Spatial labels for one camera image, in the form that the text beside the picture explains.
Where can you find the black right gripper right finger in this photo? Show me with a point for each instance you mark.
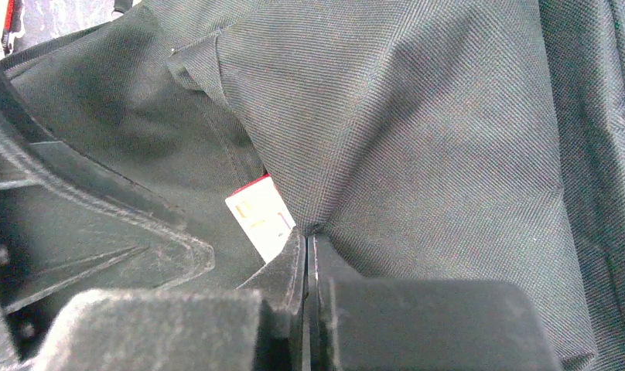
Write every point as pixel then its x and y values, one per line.
pixel 360 323

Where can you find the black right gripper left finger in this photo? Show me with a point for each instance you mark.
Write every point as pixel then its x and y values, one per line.
pixel 257 326

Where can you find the white red card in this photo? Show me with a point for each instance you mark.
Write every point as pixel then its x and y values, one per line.
pixel 263 216

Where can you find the red patterned book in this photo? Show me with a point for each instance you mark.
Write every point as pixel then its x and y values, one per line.
pixel 7 33

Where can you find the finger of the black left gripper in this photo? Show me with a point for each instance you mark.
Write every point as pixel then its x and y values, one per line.
pixel 68 224

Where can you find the black student backpack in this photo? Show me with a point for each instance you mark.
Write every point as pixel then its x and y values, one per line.
pixel 427 140

